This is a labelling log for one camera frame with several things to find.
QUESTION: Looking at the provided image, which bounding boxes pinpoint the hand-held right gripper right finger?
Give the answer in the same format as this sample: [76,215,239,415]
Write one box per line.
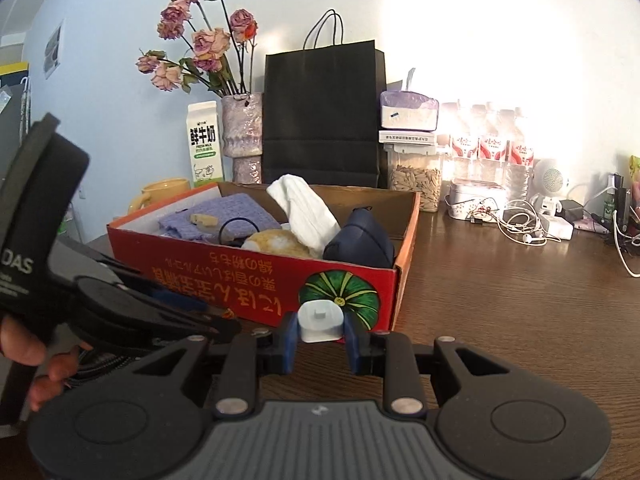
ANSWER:
[344,314,511,416]

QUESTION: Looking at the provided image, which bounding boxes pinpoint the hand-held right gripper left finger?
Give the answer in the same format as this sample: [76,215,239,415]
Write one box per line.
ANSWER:
[132,312,301,418]

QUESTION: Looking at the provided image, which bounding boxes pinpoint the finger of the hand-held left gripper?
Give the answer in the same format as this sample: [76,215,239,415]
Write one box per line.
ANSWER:
[145,285,243,348]

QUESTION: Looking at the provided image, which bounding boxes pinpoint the white plastic stopper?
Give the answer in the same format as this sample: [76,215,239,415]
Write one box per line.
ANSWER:
[297,300,347,345]

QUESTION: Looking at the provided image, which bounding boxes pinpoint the red printed cardboard box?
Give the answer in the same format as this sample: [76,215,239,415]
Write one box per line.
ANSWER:
[106,182,421,333]

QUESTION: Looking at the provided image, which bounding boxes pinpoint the person's left hand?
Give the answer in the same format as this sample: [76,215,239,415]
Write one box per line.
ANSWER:
[0,317,93,411]

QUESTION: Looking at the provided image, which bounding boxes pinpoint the yellow plush toy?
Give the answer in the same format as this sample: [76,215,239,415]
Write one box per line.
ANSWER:
[241,229,311,260]

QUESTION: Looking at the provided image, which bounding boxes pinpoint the navy blue pouch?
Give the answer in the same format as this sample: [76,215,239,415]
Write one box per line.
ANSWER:
[322,206,396,268]

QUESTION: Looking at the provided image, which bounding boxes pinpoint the purple knitted cloth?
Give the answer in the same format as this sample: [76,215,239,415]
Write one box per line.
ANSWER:
[159,193,283,241]

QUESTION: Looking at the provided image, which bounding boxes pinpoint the yellow ceramic mug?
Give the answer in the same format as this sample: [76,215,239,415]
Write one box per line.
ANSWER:
[129,178,192,215]

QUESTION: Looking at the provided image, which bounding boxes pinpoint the white fuzzy cloth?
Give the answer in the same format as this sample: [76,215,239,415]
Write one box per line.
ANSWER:
[266,174,342,256]

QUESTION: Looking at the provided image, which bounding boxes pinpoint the white green milk carton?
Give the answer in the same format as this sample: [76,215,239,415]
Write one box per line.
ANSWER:
[186,101,224,188]

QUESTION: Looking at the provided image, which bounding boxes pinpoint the clear jar of seeds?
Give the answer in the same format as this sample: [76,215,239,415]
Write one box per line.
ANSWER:
[387,144,445,212]

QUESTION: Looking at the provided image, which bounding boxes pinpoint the purple speckled vase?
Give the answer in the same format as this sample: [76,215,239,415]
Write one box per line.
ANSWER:
[221,92,264,185]

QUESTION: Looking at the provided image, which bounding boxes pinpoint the white metal tin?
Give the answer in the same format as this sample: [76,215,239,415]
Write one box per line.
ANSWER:
[446,179,507,221]

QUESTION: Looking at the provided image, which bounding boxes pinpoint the flat white box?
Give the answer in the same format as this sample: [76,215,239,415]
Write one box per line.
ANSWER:
[378,130,438,147]

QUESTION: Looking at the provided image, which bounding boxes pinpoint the black paper bag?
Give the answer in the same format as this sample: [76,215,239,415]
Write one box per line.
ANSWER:
[262,9,387,188]

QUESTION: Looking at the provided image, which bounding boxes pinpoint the dried pink rose bouquet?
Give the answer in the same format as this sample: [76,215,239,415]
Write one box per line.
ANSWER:
[136,0,258,97]

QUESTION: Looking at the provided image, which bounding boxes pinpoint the white charger block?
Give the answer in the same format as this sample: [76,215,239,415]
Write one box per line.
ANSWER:
[542,215,575,240]

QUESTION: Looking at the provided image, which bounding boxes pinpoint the purple tissue pack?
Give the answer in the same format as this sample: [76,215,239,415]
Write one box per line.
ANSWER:
[379,67,441,131]

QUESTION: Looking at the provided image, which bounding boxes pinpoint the small white desk fan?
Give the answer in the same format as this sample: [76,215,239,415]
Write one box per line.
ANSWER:
[532,159,576,216]

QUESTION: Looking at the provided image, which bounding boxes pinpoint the small green bottle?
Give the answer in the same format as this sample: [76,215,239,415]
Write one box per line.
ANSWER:
[602,174,623,226]

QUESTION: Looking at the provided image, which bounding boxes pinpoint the black elastic hair tie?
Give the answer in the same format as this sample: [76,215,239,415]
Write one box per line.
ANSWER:
[218,217,261,247]

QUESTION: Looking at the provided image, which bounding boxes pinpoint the black corrugated cable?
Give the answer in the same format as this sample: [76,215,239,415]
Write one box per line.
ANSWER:
[65,345,146,387]

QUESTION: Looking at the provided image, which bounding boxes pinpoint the white wired earphones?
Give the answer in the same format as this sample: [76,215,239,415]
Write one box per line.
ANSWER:
[497,200,561,247]

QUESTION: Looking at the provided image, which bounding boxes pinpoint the white charging cable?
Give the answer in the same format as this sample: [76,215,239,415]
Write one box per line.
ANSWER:
[612,210,640,278]

